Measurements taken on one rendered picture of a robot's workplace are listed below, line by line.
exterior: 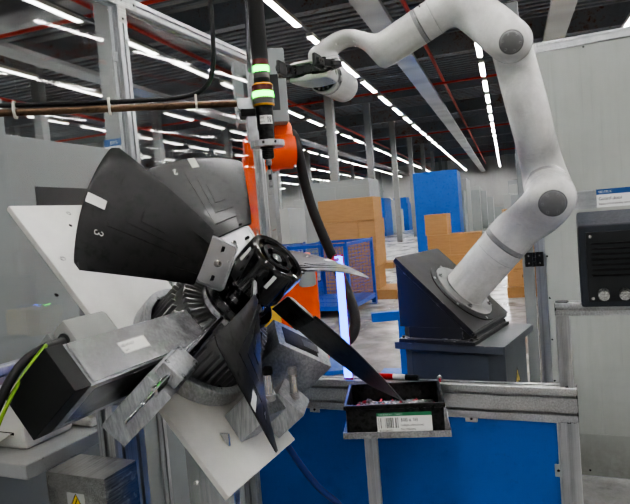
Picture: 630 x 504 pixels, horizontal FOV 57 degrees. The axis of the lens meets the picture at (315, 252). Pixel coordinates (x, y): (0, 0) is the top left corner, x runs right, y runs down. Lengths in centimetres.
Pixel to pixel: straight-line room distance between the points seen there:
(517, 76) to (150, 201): 97
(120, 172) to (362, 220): 817
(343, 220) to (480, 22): 782
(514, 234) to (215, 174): 78
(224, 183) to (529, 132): 76
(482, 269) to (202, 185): 79
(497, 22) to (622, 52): 149
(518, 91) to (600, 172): 136
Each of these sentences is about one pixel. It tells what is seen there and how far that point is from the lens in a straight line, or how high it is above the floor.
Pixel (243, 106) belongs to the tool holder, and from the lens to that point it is 121.
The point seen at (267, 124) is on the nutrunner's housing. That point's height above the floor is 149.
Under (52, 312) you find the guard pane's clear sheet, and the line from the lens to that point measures 171.
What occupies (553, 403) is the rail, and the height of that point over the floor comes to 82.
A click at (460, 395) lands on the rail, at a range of 150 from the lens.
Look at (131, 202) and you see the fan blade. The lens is 100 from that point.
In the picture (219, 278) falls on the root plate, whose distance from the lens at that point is 108.
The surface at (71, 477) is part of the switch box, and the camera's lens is 128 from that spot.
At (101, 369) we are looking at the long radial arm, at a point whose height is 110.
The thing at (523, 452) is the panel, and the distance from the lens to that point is 155.
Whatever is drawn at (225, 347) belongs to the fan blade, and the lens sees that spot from 80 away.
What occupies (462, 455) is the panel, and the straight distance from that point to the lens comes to 157.
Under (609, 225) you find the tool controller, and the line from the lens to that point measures 136.
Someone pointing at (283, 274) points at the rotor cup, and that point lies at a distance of 105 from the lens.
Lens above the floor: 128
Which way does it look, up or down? 3 degrees down
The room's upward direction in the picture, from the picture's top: 5 degrees counter-clockwise
